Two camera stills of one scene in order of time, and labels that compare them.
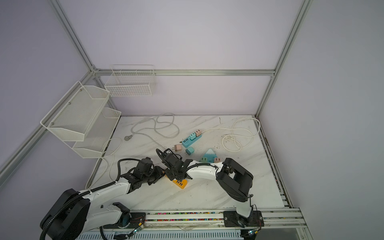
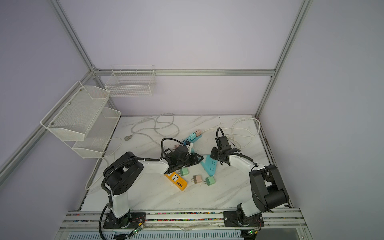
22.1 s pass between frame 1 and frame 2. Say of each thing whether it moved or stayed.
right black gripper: moved
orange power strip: stayed
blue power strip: stayed
